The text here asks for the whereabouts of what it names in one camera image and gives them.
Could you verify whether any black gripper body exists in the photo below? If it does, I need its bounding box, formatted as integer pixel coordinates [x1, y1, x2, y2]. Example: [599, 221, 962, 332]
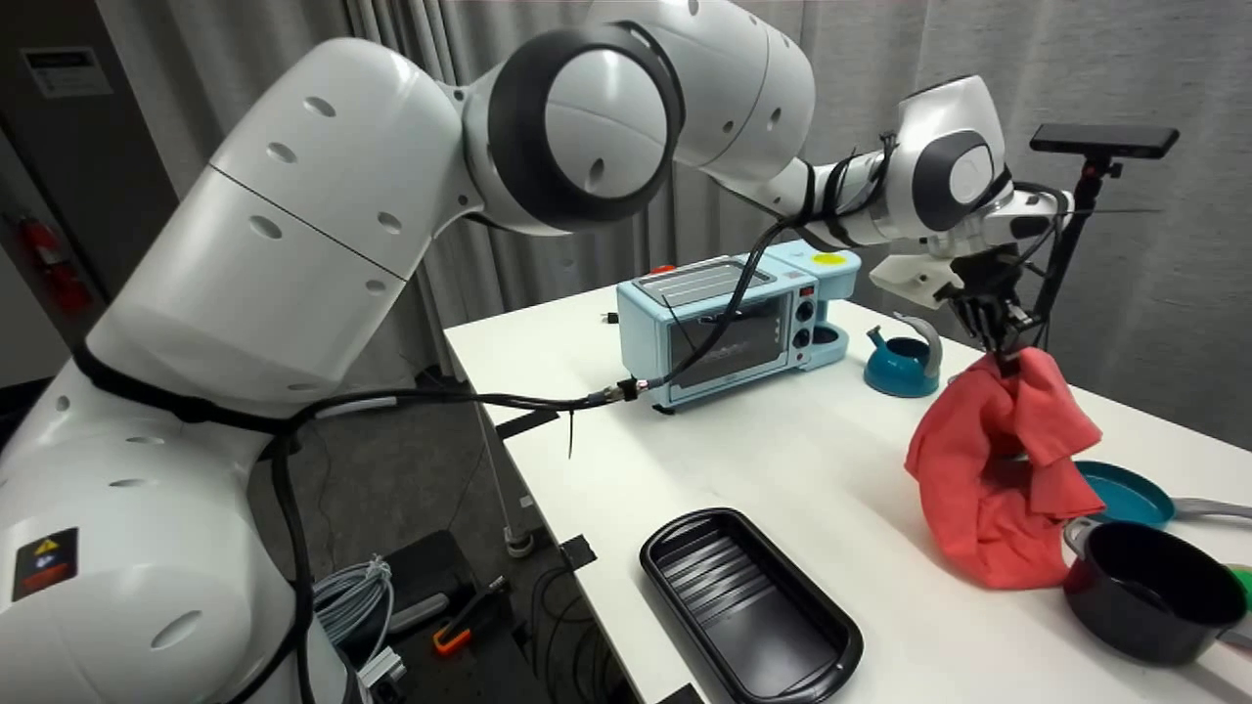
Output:
[938, 247, 1050, 323]

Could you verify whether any orange cloth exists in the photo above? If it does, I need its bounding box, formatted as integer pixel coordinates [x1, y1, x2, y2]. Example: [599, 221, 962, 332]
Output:
[902, 344, 1106, 595]

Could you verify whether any teal toy kettle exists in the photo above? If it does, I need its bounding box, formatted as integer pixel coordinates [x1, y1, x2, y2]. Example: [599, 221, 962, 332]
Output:
[859, 311, 946, 402]

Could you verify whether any grey curtain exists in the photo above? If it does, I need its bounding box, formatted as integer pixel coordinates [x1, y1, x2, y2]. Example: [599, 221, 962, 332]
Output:
[94, 0, 1252, 448]

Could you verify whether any light blue toaster oven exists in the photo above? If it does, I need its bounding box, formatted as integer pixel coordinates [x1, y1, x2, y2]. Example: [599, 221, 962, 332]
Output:
[614, 239, 866, 417]

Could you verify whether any black toy pot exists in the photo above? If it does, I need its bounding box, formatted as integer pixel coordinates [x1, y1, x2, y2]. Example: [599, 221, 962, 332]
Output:
[1060, 521, 1252, 671]

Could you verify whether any black grill tray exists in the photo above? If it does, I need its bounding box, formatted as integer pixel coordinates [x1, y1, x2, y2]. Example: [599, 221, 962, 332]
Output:
[636, 504, 870, 704]

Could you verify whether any long black tape strip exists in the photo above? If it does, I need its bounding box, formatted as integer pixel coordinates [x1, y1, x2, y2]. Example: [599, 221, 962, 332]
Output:
[493, 402, 563, 443]

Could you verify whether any grey metal cabinet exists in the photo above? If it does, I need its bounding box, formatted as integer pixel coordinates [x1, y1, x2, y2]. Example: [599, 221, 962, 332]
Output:
[0, 0, 198, 394]

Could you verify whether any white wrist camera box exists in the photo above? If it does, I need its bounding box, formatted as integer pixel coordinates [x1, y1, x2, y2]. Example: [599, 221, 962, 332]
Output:
[870, 247, 970, 312]

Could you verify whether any black camera stand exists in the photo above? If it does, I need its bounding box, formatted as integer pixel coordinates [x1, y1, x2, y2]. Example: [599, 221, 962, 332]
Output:
[1002, 122, 1187, 384]

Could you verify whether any teal pan with grey handle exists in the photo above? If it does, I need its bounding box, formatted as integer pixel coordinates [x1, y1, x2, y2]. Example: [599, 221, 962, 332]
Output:
[1071, 460, 1252, 531]

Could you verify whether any orange handled tool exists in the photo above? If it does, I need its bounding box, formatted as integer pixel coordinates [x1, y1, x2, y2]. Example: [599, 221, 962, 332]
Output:
[432, 572, 513, 658]

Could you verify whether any grey cable bundle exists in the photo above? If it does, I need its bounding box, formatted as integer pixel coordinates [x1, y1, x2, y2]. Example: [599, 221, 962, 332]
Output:
[308, 557, 406, 697]

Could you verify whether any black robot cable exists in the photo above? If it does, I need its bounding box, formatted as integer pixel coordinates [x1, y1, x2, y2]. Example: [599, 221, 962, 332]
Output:
[69, 148, 1089, 704]

